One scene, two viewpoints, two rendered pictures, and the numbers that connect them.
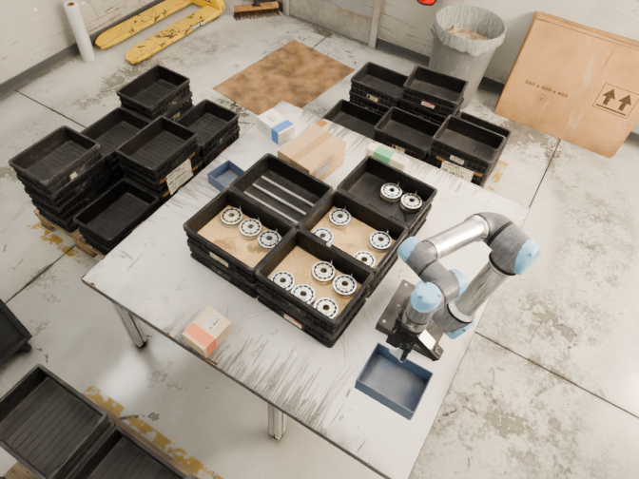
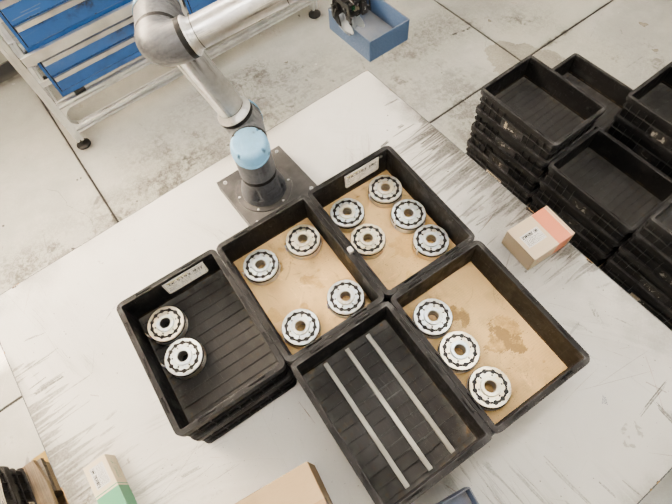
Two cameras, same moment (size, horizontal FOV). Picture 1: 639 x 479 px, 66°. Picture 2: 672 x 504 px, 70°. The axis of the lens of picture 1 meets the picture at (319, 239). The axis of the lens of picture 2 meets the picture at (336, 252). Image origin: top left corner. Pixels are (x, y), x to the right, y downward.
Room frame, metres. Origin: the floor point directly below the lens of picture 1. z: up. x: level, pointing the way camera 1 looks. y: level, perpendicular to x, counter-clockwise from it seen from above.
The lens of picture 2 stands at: (1.77, 0.25, 2.07)
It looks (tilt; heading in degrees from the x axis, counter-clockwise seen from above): 63 degrees down; 214
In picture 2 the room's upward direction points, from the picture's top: 9 degrees counter-clockwise
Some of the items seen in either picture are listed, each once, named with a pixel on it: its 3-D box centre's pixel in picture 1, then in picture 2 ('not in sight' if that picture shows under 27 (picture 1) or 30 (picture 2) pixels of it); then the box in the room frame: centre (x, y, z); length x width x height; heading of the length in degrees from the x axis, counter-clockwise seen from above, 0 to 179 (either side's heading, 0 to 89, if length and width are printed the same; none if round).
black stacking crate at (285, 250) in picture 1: (314, 280); (387, 225); (1.12, 0.00, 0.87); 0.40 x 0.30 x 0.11; 60
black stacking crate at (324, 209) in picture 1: (352, 236); (300, 280); (1.38, -0.15, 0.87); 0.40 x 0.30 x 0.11; 60
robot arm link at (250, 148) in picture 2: not in sight; (252, 154); (1.08, -0.47, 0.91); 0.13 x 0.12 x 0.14; 42
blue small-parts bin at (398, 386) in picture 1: (393, 380); (368, 23); (0.63, -0.28, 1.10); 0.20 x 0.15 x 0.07; 64
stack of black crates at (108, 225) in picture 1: (122, 220); not in sight; (1.81, 1.20, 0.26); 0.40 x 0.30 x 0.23; 153
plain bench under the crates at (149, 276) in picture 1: (320, 279); (335, 371); (1.48, -0.03, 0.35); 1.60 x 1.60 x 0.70; 63
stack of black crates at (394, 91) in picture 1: (378, 98); not in sight; (3.22, -0.35, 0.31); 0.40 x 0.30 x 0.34; 63
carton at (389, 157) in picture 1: (386, 157); (117, 502); (2.08, -0.33, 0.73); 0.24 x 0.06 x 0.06; 63
